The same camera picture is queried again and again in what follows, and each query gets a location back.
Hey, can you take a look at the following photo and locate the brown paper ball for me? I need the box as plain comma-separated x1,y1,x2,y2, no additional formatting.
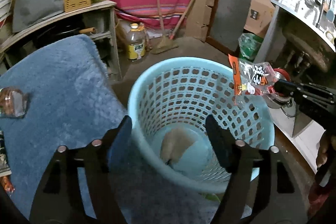
159,127,195,165

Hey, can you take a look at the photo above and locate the green plastic bag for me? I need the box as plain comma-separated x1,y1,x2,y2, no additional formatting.
238,33,264,61

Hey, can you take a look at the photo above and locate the clear red snack wrapper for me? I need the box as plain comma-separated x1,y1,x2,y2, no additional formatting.
228,55,278,105

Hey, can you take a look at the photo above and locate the cardboard box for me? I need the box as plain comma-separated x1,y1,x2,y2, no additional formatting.
244,0,275,38

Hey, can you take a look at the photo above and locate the wooden low shelf table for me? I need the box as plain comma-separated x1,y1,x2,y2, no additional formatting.
1,1,122,80

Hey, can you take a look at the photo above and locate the blue fuzzy table mat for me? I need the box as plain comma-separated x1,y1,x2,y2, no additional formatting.
1,35,219,223

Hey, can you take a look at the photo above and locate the wooden broom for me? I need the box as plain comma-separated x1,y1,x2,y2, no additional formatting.
151,0,195,55

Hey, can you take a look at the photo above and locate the clear jar with brown contents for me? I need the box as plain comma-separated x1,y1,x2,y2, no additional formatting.
0,87,29,118

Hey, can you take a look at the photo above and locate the yellow oil bottle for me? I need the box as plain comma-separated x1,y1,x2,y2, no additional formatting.
126,23,146,61

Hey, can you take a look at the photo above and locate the light blue plastic basket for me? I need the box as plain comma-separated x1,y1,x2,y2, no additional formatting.
127,57,274,193

